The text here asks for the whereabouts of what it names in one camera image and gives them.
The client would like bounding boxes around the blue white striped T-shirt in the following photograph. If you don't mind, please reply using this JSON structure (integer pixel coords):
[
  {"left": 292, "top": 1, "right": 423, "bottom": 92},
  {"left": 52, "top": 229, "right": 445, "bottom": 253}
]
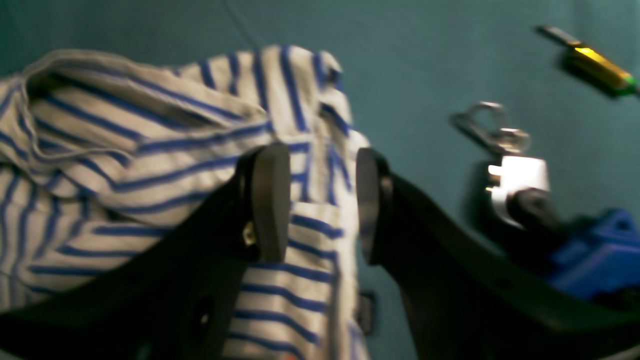
[{"left": 0, "top": 45, "right": 370, "bottom": 360}]

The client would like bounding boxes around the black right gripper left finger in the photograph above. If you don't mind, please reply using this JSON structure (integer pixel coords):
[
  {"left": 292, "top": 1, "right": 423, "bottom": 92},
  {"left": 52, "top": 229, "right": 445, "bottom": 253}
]
[{"left": 1, "top": 144, "right": 291, "bottom": 360}]

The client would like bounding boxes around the blue block with black knob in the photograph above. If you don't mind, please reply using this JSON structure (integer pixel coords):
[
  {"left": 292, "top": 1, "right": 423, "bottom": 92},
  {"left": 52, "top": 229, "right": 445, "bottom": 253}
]
[{"left": 545, "top": 208, "right": 640, "bottom": 300}]

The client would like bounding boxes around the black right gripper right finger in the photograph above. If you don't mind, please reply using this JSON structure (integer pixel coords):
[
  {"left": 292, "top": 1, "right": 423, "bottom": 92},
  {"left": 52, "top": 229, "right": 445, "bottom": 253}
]
[{"left": 356, "top": 148, "right": 639, "bottom": 360}]

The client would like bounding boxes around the hex key with brass sleeve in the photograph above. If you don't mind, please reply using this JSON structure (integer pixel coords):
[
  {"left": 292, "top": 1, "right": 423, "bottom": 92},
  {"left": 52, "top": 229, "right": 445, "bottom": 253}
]
[{"left": 536, "top": 25, "right": 639, "bottom": 98}]

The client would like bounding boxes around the silver carabiner keychain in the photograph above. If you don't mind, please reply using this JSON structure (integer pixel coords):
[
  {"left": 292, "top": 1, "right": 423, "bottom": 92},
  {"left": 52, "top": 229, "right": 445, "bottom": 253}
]
[{"left": 452, "top": 101, "right": 551, "bottom": 230}]

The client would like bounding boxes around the teal table cloth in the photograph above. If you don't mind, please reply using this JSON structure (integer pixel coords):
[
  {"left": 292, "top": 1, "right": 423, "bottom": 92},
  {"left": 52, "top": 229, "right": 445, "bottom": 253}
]
[{"left": 0, "top": 0, "right": 640, "bottom": 360}]

